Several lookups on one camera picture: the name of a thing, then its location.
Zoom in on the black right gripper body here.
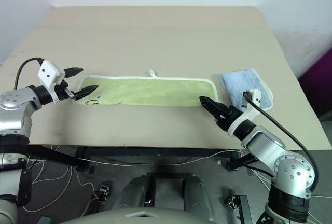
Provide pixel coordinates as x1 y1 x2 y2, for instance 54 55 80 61
216 105 243 132

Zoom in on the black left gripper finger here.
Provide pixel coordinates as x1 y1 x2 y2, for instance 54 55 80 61
74 84 100 101
64 67 85 78

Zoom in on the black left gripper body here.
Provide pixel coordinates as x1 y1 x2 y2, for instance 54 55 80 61
54 80 76 102

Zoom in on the folded blue towel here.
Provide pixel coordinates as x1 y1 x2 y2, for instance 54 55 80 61
219 68 274 111

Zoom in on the green towel with white trim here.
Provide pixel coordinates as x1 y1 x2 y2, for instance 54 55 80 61
72 69 218 108

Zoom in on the grey rounded robot leg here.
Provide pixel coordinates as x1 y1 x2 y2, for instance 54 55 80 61
113 174 156 209
181 174 216 221

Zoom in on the black metal clamp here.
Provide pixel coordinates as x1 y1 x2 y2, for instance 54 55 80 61
225 194 254 224
96 180 114 204

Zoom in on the purple object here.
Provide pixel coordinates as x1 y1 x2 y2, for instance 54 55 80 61
297 47 332 121

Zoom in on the grey robot torso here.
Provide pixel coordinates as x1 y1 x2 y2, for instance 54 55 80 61
59 206 216 224

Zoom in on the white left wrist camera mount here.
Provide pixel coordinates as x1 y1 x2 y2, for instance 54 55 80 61
37 60 66 103

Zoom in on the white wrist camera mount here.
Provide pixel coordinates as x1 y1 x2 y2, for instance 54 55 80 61
227 88 261 138
37 60 66 103

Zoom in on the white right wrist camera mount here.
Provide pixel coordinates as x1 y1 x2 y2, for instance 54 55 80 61
227 88 261 138

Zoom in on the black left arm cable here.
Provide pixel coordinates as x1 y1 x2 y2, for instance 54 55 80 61
15 57 44 90

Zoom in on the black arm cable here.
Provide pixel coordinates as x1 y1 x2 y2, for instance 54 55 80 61
15 57 44 90
242 91 320 192

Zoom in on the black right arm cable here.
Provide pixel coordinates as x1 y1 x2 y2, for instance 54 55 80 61
242 91 320 192

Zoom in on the black metal table frame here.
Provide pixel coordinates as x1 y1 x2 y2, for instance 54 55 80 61
25 145 258 173

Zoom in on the thin white cord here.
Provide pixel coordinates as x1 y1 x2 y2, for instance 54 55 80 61
27 149 243 167

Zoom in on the black strap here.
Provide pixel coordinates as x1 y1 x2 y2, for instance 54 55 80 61
16 156 34 207

